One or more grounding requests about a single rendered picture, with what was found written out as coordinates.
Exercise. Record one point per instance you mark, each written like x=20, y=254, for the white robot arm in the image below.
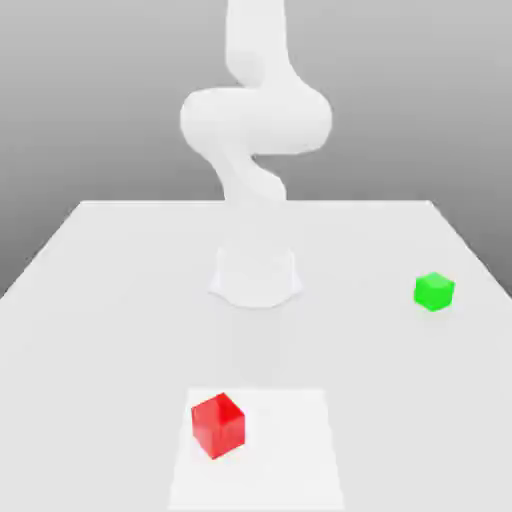
x=256, y=120

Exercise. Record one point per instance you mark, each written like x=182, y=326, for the small green cube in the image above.
x=434, y=292

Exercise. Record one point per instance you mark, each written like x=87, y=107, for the small red cube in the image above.
x=218, y=426

